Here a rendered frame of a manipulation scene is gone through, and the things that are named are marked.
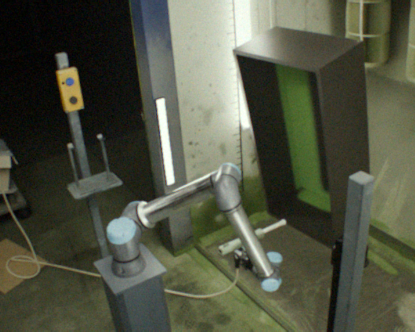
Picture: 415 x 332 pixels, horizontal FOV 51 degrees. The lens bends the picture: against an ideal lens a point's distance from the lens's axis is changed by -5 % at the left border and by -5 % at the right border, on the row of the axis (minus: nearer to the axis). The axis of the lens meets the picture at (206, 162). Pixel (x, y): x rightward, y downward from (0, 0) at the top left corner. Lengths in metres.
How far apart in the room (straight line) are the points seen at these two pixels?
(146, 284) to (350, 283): 1.36
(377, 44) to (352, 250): 2.44
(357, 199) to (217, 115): 2.16
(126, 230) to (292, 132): 1.32
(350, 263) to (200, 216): 2.30
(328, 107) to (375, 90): 1.70
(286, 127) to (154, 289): 1.31
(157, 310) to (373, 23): 2.42
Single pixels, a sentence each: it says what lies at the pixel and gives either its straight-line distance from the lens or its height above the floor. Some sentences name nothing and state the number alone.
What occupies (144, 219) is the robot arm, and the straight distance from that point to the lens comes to 2.45.
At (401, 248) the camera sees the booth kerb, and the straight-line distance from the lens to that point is 3.54.
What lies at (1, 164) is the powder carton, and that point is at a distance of 4.18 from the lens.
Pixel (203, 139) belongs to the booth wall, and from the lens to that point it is 3.24.
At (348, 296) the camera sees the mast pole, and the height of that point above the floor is 1.26.
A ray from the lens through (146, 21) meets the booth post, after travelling 2.85.
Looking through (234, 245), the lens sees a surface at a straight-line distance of 2.73.
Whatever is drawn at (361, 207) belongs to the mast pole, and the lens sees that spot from 1.21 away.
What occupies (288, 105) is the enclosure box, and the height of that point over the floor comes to 1.18.
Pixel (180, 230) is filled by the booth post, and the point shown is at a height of 0.22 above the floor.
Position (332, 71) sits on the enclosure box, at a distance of 2.21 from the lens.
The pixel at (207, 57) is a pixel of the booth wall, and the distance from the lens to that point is 3.10.
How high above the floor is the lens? 2.22
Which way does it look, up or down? 27 degrees down
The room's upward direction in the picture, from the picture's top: 5 degrees counter-clockwise
